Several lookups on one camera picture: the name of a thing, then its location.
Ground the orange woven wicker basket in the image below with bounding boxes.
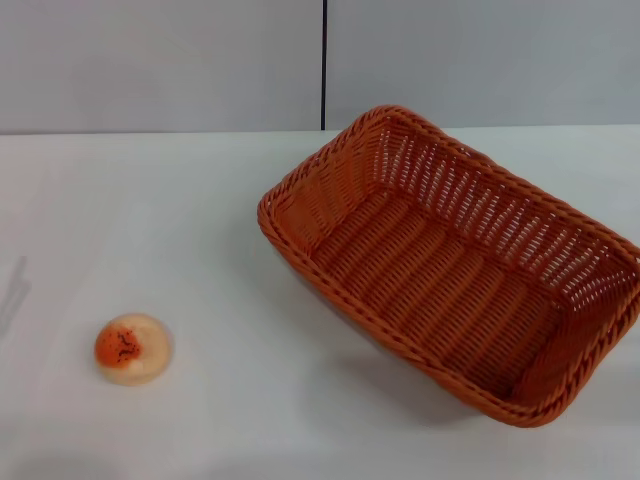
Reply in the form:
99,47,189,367
257,104,640,430

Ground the round bun with orange centre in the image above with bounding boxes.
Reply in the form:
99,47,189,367
94,312,176,387

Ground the black vertical wall strip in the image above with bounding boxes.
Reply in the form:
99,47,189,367
319,0,330,132

